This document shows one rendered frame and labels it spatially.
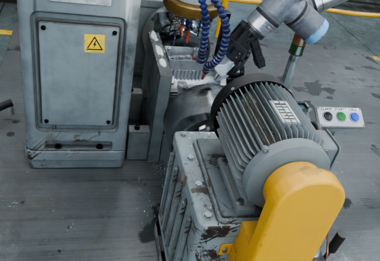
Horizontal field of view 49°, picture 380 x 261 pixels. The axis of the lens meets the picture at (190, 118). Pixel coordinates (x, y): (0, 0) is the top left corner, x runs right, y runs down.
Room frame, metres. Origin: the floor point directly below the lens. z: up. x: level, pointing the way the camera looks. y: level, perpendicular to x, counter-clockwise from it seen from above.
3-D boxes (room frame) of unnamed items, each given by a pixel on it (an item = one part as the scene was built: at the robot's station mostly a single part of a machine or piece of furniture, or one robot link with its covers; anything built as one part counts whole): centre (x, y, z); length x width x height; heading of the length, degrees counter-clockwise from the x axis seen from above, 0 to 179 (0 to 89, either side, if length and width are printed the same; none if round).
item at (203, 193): (0.69, -0.16, 0.99); 0.35 x 0.31 x 0.37; 18
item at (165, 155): (1.13, 0.06, 0.86); 0.07 x 0.06 x 0.12; 18
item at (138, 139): (1.21, 0.18, 0.97); 0.30 x 0.11 x 0.34; 18
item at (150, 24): (1.57, 0.13, 1.04); 0.41 x 0.25 x 0.25; 18
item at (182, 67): (1.24, 0.06, 1.11); 0.12 x 0.11 x 0.07; 109
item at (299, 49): (1.71, -0.39, 1.05); 0.06 x 0.06 x 0.04
